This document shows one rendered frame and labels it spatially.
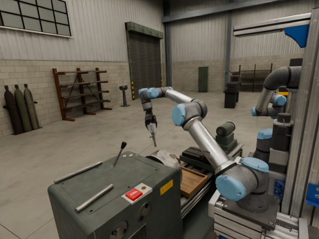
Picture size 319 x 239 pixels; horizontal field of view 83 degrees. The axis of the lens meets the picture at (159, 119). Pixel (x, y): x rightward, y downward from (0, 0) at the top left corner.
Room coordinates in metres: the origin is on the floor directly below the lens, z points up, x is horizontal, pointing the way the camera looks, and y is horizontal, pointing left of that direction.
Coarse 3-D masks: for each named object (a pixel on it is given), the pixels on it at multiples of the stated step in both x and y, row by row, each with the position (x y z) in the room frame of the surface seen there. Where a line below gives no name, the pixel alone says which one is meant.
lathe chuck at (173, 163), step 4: (156, 152) 1.23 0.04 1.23; (160, 152) 1.22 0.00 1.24; (164, 152) 1.22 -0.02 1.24; (168, 152) 1.22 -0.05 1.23; (164, 156) 1.17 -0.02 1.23; (168, 156) 1.18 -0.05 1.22; (168, 160) 1.14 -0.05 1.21; (172, 160) 1.16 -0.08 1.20; (176, 160) 1.17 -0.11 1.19; (172, 164) 1.13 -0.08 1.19; (176, 164) 1.15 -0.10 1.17; (176, 168) 1.12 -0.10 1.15; (180, 168) 1.15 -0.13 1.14; (180, 172) 1.14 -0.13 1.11; (180, 176) 1.13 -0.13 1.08; (180, 180) 1.13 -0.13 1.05
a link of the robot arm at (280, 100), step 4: (272, 96) 1.42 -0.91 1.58; (276, 96) 1.36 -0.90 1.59; (280, 96) 1.33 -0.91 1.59; (272, 100) 1.40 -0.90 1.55; (276, 100) 1.33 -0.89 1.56; (280, 100) 1.32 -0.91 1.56; (284, 100) 1.32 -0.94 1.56; (272, 104) 1.38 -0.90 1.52; (276, 104) 1.35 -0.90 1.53; (280, 104) 1.32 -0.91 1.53
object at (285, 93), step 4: (292, 60) 4.85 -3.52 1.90; (296, 60) 4.80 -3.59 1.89; (300, 60) 4.75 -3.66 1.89; (292, 64) 4.84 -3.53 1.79; (296, 64) 4.79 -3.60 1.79; (300, 64) 4.74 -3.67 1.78; (280, 88) 4.63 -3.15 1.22; (284, 88) 4.58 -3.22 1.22; (280, 92) 4.62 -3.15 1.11; (284, 92) 4.56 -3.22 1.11; (284, 96) 4.56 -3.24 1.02; (284, 104) 4.55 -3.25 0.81; (284, 108) 4.54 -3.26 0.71; (284, 112) 4.53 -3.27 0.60
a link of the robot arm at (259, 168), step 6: (246, 162) 0.74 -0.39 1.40; (252, 162) 0.74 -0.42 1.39; (258, 162) 0.75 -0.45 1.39; (264, 162) 0.75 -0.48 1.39; (252, 168) 0.71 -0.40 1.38; (258, 168) 0.70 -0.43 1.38; (264, 168) 0.70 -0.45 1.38; (258, 174) 0.70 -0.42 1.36; (264, 174) 0.70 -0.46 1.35; (258, 180) 0.68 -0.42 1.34; (264, 180) 0.70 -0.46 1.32; (258, 186) 0.68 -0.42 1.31; (264, 186) 0.71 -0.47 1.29; (258, 192) 0.70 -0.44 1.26
